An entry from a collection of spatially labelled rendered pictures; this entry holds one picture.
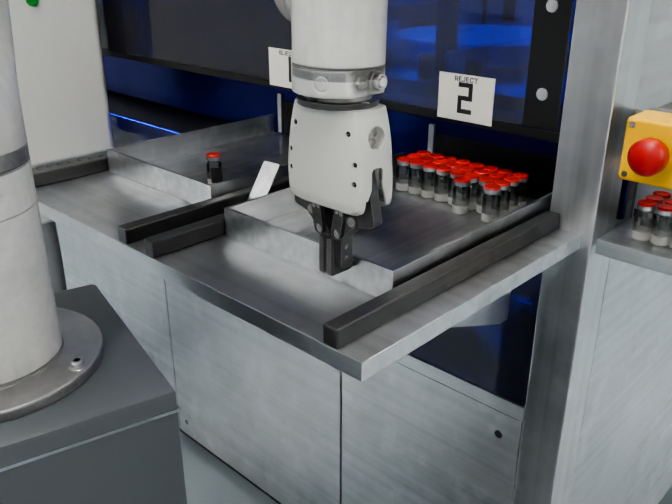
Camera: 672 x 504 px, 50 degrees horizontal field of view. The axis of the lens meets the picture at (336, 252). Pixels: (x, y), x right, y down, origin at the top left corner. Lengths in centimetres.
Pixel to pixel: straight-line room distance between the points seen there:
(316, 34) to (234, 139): 69
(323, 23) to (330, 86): 5
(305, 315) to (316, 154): 15
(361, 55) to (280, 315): 25
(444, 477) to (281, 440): 42
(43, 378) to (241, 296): 20
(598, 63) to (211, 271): 49
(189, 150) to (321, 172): 60
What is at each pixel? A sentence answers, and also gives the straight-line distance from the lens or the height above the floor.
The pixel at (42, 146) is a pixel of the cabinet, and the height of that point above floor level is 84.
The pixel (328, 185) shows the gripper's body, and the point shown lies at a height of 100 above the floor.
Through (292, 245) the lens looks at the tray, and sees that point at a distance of 79.
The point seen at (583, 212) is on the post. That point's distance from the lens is 91.
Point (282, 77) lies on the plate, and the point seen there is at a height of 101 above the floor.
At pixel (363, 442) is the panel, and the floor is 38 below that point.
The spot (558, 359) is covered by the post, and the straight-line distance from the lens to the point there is 100.
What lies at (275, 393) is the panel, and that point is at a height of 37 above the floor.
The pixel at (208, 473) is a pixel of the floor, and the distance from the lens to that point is 188.
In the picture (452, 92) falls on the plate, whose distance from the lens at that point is 97.
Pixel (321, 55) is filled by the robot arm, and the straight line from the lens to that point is 62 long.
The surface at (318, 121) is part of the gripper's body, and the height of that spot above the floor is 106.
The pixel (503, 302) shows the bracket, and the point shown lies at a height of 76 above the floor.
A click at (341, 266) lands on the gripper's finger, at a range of 71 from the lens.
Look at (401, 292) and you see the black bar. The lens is 69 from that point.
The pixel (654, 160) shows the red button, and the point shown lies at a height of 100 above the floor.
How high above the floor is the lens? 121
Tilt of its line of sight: 23 degrees down
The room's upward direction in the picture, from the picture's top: straight up
